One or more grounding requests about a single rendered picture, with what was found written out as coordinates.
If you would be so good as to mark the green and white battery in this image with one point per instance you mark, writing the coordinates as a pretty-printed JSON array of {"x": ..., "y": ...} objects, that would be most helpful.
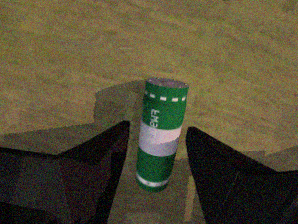
[{"x": 163, "y": 112}]

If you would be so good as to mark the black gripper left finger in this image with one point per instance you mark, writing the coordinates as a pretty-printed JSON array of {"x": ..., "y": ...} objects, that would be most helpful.
[{"x": 76, "y": 186}]

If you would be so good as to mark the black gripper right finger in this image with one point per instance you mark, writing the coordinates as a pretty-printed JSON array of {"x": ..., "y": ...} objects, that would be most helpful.
[{"x": 234, "y": 189}]

